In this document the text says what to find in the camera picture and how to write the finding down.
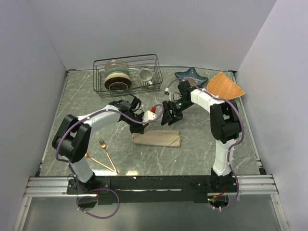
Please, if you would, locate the beige cloth napkin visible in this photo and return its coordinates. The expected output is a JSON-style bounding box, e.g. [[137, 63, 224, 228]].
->
[[131, 130, 181, 147]]

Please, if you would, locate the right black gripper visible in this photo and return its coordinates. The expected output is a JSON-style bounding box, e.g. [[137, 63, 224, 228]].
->
[[161, 99, 194, 126]]

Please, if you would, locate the striped ceramic mug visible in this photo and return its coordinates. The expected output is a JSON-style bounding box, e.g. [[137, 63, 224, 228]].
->
[[138, 69, 153, 87]]

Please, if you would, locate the copper fork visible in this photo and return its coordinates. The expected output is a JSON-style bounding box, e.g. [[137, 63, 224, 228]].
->
[[98, 138, 118, 175]]

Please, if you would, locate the black wire dish rack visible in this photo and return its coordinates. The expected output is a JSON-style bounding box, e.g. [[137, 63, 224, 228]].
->
[[93, 54, 163, 98]]

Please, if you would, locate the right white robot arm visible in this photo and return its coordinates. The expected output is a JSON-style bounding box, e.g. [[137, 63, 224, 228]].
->
[[161, 80, 244, 192]]

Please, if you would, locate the orange woven fan mat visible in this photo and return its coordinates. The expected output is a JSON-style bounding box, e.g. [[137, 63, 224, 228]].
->
[[206, 72, 245, 100]]

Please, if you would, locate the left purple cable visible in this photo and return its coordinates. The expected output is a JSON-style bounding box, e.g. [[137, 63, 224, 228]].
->
[[55, 103, 165, 220]]

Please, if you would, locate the cream ceramic plate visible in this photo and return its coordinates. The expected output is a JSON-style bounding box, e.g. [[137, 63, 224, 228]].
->
[[105, 72, 131, 84]]

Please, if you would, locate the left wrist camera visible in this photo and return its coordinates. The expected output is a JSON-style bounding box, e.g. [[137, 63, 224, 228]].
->
[[142, 107, 156, 122]]

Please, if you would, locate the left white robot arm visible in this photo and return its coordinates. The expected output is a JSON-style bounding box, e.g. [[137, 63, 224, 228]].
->
[[52, 94, 146, 193]]

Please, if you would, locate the green ceramic plate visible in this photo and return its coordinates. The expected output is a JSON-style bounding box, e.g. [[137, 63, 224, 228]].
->
[[105, 67, 130, 77]]

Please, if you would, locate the aluminium frame rail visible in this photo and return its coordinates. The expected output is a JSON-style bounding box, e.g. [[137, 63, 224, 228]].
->
[[13, 174, 280, 231]]

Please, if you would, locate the dark brown bowl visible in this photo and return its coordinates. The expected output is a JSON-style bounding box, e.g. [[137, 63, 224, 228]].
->
[[104, 77, 132, 91]]

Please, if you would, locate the gold spoon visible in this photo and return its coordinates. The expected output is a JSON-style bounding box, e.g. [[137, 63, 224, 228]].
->
[[85, 152, 114, 172]]

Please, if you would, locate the blue star-shaped dish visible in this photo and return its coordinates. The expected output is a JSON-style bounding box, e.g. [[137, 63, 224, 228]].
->
[[174, 67, 208, 87]]

